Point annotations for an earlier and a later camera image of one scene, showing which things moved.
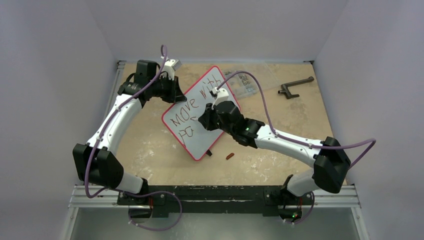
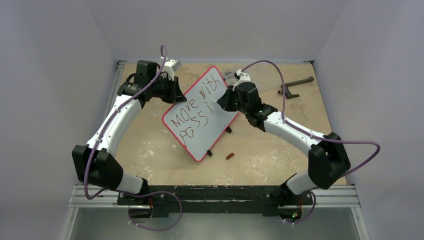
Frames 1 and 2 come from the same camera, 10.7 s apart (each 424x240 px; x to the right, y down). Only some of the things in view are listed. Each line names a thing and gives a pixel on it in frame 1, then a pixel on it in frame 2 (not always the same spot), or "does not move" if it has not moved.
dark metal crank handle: [284, 86] does not move
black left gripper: [176, 94] does not move
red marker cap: [229, 156] does not move
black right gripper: [209, 117] to [230, 100]
